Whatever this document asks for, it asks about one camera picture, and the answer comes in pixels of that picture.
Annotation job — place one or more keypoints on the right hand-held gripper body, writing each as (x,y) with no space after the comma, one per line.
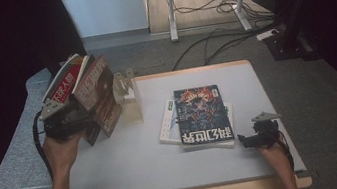
(266,132)

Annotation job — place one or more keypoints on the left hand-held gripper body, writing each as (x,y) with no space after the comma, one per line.
(62,122)

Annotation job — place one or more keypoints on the black-and-white portrait magazine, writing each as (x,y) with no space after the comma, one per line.
(63,83)

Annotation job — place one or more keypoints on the dark blue illustrated magazine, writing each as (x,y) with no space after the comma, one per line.
(203,113)

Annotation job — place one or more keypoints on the red-brown magazine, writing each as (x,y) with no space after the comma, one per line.
(100,91)

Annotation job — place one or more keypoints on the wooden expanding book rack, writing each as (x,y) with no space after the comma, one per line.
(128,97)

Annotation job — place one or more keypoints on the white green-lettered magazine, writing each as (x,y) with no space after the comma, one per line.
(169,124)

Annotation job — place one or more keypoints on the person's right hand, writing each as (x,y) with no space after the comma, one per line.
(277,157)

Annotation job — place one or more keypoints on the person's left hand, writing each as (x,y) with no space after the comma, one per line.
(62,154)

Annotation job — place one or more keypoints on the dark curtain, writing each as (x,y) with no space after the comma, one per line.
(0,65)

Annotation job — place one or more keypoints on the black stand with floor base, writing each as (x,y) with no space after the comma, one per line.
(290,42)

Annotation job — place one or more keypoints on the white power strip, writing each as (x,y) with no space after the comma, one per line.
(267,34)

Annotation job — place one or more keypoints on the black stand with base plate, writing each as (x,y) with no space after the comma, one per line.
(50,63)

